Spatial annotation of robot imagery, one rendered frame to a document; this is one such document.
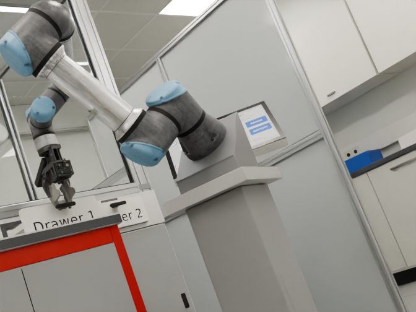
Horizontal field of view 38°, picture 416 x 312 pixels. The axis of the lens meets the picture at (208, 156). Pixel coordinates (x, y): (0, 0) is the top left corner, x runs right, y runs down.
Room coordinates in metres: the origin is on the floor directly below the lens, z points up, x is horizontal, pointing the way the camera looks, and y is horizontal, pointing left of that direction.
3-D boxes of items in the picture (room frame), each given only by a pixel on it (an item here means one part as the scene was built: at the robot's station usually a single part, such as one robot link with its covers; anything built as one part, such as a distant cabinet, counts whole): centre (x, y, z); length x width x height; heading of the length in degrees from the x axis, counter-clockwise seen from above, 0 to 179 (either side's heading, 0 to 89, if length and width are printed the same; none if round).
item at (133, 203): (2.33, 0.42, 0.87); 0.29 x 0.02 x 0.11; 136
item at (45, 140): (1.97, 0.50, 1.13); 0.08 x 0.08 x 0.05
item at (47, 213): (2.00, 0.53, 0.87); 0.29 x 0.02 x 0.11; 136
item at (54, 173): (1.97, 0.49, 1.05); 0.09 x 0.08 x 0.12; 46
